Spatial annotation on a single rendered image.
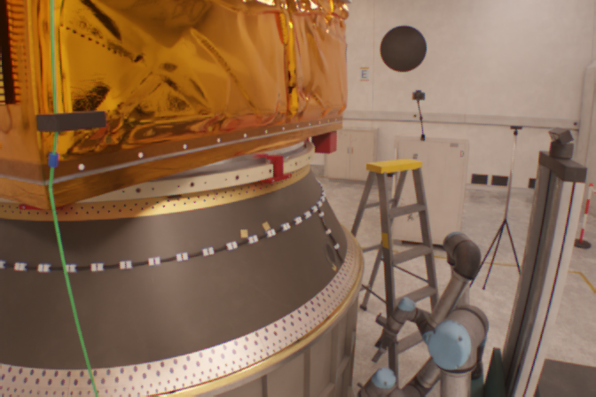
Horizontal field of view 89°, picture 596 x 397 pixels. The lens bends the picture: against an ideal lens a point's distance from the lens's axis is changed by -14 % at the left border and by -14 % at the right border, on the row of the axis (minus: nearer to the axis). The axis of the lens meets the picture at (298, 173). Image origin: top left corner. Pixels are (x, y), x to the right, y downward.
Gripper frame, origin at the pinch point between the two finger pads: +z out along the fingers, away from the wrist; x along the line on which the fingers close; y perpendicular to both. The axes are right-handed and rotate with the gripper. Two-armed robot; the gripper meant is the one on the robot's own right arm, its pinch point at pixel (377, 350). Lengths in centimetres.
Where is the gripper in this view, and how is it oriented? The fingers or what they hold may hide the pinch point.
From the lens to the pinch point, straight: 188.5
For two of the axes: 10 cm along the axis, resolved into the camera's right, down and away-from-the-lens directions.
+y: 8.6, 4.5, -2.4
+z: -4.2, 8.9, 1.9
